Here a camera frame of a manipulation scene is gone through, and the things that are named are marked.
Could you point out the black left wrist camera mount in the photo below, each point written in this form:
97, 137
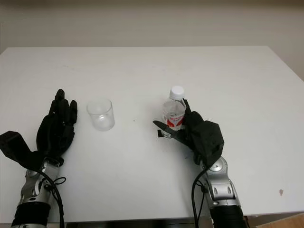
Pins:
16, 148

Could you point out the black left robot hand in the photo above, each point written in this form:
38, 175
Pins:
53, 135

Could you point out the clear glass cup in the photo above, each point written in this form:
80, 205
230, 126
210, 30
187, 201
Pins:
102, 116

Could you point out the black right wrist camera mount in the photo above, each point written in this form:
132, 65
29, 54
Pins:
210, 140

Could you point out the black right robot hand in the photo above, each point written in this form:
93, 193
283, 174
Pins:
193, 133

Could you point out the clear plastic water bottle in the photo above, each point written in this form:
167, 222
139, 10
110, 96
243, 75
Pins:
173, 111

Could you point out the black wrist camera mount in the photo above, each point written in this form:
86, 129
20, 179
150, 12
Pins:
210, 140
16, 148

